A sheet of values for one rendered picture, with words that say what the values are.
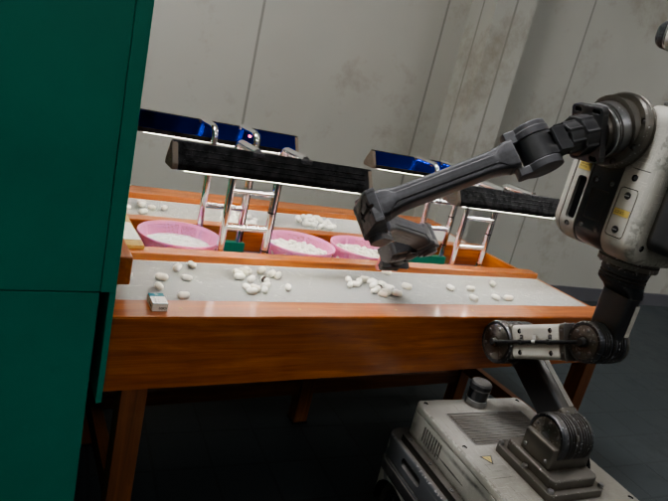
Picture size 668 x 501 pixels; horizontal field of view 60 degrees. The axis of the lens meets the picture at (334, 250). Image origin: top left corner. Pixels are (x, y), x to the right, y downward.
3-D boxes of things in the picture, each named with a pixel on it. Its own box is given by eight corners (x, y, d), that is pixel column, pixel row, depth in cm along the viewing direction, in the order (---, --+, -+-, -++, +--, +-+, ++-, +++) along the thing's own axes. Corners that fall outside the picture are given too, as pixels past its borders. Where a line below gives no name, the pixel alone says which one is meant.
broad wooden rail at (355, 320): (605, 361, 221) (622, 316, 216) (98, 393, 129) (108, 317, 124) (580, 345, 231) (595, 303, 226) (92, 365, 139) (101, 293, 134)
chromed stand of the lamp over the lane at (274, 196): (285, 298, 181) (316, 158, 169) (224, 297, 171) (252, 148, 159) (263, 275, 197) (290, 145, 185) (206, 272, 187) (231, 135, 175)
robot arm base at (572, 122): (603, 163, 123) (609, 106, 118) (574, 171, 121) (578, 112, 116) (574, 155, 131) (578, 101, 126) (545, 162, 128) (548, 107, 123)
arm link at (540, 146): (580, 145, 119) (569, 122, 121) (540, 154, 116) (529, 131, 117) (555, 166, 128) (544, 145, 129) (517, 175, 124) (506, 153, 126)
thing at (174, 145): (372, 195, 180) (378, 172, 178) (171, 169, 148) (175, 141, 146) (359, 189, 186) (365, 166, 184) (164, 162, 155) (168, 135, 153)
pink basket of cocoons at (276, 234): (344, 275, 216) (350, 251, 214) (294, 283, 196) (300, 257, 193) (293, 250, 232) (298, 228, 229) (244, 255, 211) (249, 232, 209)
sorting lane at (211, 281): (592, 313, 227) (593, 308, 226) (98, 311, 135) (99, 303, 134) (535, 283, 251) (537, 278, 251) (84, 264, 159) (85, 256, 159)
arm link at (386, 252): (439, 250, 163) (428, 223, 165) (410, 255, 157) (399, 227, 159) (415, 265, 173) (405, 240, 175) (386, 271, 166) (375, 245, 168)
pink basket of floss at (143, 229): (230, 263, 200) (235, 238, 198) (187, 282, 176) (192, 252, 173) (165, 241, 207) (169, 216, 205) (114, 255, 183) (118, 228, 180)
